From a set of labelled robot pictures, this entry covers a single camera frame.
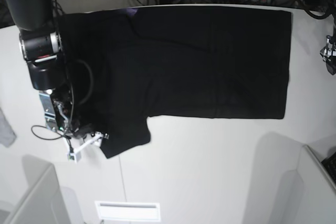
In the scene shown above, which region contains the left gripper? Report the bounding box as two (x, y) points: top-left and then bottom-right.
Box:
(320, 35), (336, 75)

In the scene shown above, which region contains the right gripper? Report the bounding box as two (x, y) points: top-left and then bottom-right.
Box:
(39, 85), (95, 139)

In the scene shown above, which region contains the black T-shirt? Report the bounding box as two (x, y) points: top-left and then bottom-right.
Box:
(59, 6), (292, 158)

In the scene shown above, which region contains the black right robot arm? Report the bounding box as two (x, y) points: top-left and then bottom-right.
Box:
(6, 0), (93, 139)

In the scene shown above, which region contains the grey cloth at left edge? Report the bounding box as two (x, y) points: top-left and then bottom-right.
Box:
(0, 110), (17, 148)

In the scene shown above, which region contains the white partition lower left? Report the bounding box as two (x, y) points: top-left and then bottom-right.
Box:
(1, 155), (84, 223)

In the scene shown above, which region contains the white partition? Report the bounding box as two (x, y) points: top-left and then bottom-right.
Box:
(268, 145), (335, 223)
(1, 155), (84, 223)

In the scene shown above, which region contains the black keyboard at right edge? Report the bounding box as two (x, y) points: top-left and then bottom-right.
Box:
(322, 153), (336, 183)

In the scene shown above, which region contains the white partition lower right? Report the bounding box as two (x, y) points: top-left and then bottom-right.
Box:
(268, 145), (335, 223)

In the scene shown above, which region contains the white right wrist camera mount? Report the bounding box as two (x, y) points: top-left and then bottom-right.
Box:
(62, 132), (109, 163)

